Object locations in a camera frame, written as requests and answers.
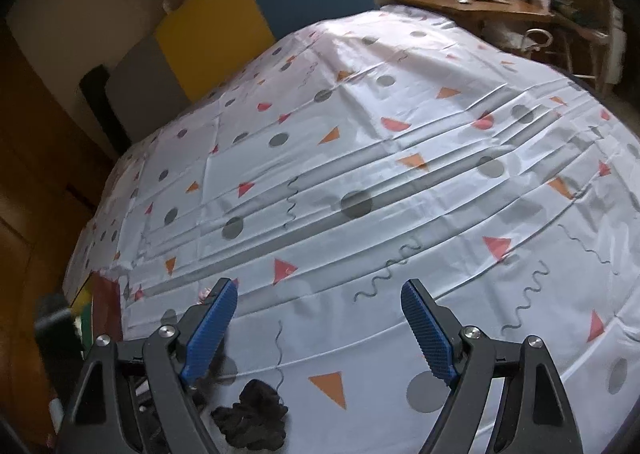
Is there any patterned white tablecloth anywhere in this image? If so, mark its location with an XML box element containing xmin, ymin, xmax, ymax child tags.
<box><xmin>63</xmin><ymin>7</ymin><xmax>639</xmax><ymax>453</ymax></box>

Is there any grey yellow blue sofa backrest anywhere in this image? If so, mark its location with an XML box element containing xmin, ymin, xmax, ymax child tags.
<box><xmin>105</xmin><ymin>0</ymin><xmax>378</xmax><ymax>142</ymax></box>

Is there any wooden wardrobe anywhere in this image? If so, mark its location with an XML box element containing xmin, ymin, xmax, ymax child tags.
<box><xmin>1</xmin><ymin>26</ymin><xmax>113</xmax><ymax>443</ymax></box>

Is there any gold metal tin box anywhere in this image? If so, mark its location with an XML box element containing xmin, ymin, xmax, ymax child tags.
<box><xmin>70</xmin><ymin>272</ymin><xmax>122</xmax><ymax>349</ymax></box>

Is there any wooden side shelf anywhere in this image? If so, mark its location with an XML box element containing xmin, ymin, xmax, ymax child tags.
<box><xmin>397</xmin><ymin>0</ymin><xmax>612</xmax><ymax>95</ymax></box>

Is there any black scrunchie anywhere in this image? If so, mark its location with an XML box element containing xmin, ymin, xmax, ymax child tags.
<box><xmin>210</xmin><ymin>379</ymin><xmax>288</xmax><ymax>452</ymax></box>

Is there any black rolled mat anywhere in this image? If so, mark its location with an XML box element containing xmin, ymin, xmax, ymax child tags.
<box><xmin>79</xmin><ymin>64</ymin><xmax>131</xmax><ymax>156</ymax></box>

